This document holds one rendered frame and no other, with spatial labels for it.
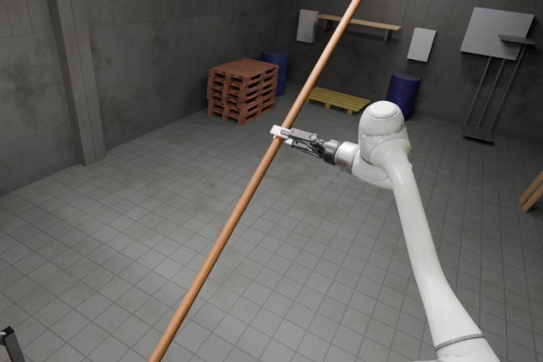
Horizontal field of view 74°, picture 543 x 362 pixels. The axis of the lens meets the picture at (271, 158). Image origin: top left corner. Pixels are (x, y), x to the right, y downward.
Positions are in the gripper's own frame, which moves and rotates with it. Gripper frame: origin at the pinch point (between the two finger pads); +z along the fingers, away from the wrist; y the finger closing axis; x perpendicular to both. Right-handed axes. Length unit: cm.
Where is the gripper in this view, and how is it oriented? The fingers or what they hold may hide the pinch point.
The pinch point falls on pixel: (282, 135)
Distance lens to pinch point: 118.4
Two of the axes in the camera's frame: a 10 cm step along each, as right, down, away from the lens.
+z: -8.4, -3.2, 4.4
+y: 2.9, 4.3, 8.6
